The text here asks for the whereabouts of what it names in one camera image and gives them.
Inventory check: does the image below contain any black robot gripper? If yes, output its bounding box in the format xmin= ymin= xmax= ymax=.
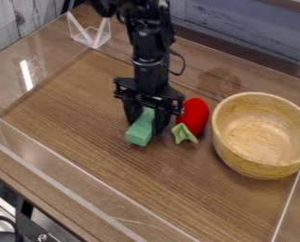
xmin=113 ymin=57 xmax=185 ymax=134

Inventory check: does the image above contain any green rectangular foam block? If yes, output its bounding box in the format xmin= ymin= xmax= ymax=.
xmin=126 ymin=108 xmax=154 ymax=147

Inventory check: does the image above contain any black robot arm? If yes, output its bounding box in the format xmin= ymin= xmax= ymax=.
xmin=90 ymin=0 xmax=185 ymax=134

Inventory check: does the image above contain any brown wooden bowl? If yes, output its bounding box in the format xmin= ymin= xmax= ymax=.
xmin=212 ymin=92 xmax=300 ymax=180

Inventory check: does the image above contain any red plush strawberry toy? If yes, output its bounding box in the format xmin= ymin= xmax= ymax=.
xmin=171 ymin=97 xmax=210 ymax=144

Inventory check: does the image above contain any clear acrylic corner bracket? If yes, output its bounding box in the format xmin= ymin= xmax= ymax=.
xmin=66 ymin=12 xmax=111 ymax=49

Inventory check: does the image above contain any clear acrylic tray wall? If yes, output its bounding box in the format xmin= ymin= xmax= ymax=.
xmin=0 ymin=107 xmax=300 ymax=242

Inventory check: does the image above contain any black cable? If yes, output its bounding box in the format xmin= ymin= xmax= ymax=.
xmin=0 ymin=215 xmax=20 ymax=242

